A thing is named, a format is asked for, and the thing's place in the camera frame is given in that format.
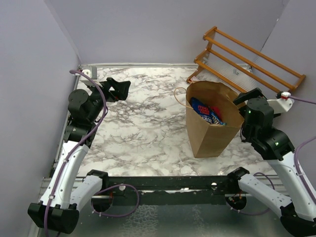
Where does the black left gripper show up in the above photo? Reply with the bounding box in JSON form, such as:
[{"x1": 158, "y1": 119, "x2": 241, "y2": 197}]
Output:
[{"x1": 87, "y1": 77, "x2": 130, "y2": 122}]

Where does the blue Burts chips bag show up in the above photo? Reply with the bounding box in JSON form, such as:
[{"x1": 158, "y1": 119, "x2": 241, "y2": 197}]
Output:
[{"x1": 190, "y1": 97, "x2": 213, "y2": 123}]

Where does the brown paper bag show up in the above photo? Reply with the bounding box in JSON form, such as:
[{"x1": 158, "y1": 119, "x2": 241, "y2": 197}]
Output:
[{"x1": 181, "y1": 81, "x2": 244, "y2": 158}]

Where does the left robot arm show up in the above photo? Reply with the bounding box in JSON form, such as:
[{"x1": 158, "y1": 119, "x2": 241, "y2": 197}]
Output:
[{"x1": 28, "y1": 78, "x2": 131, "y2": 234}]

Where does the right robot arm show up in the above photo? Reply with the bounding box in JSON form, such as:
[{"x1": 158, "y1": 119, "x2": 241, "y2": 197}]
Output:
[{"x1": 227, "y1": 88, "x2": 316, "y2": 237}]

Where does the blue salt vinegar chips bag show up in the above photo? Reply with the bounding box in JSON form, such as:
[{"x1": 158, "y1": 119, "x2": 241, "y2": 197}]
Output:
[{"x1": 211, "y1": 112, "x2": 227, "y2": 125}]

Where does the wooden two-tier rack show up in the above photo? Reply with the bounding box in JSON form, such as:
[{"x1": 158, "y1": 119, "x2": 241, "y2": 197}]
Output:
[{"x1": 188, "y1": 26, "x2": 306, "y2": 94}]

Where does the red snack packet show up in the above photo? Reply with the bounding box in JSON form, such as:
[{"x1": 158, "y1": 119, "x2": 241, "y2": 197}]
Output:
[{"x1": 210, "y1": 106, "x2": 222, "y2": 122}]

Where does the small red white box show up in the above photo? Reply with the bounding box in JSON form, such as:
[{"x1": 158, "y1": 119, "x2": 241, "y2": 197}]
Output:
[{"x1": 187, "y1": 76, "x2": 199, "y2": 83}]

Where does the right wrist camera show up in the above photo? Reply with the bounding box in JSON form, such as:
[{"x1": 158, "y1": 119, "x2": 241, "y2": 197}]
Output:
[{"x1": 267, "y1": 92, "x2": 294, "y2": 114}]

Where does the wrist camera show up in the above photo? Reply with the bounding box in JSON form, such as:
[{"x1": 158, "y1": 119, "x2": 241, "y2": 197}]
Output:
[
  {"x1": 79, "y1": 66, "x2": 102, "y2": 87},
  {"x1": 267, "y1": 92, "x2": 294, "y2": 114}
]

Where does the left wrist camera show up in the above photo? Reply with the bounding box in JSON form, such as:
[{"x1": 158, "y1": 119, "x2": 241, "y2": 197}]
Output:
[{"x1": 79, "y1": 66, "x2": 102, "y2": 87}]

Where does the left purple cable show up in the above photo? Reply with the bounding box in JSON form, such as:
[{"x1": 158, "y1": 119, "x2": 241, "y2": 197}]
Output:
[{"x1": 43, "y1": 69, "x2": 140, "y2": 237}]

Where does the purple cable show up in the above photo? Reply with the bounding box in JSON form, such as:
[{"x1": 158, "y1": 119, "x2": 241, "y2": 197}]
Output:
[
  {"x1": 229, "y1": 95, "x2": 316, "y2": 215},
  {"x1": 43, "y1": 69, "x2": 140, "y2": 237}
]

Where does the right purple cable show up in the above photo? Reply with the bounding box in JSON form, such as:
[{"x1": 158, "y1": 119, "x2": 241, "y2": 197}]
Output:
[{"x1": 229, "y1": 95, "x2": 316, "y2": 215}]

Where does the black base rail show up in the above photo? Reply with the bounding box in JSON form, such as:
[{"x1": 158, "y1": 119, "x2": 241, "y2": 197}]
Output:
[{"x1": 86, "y1": 169, "x2": 250, "y2": 205}]

